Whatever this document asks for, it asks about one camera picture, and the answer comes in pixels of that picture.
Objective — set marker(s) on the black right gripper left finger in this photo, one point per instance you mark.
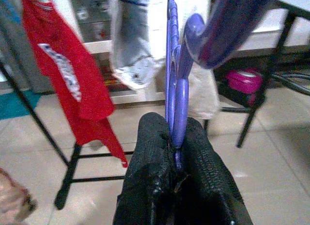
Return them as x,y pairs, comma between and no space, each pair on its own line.
145,162

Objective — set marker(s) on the purple plastic clothes hanger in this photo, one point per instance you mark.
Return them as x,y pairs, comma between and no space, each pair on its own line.
180,101

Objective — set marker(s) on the white glass-door cabinet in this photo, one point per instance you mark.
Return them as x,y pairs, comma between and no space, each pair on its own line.
97,44

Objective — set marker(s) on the teal floor mat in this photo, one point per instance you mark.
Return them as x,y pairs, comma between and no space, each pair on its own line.
14,106

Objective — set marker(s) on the white hanging garment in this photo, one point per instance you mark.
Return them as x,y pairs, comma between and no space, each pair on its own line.
130,41

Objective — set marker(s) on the red printed t-shirt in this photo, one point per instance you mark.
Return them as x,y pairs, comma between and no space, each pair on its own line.
72,77

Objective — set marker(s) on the grey curtain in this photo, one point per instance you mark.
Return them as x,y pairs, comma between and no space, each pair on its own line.
14,53

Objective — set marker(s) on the black clothes rack metal rod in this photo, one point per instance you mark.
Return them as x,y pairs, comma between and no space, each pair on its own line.
65,186

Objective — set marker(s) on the white table black legs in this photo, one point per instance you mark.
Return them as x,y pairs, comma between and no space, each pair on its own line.
243,138

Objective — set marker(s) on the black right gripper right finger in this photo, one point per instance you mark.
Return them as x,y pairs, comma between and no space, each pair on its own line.
203,176

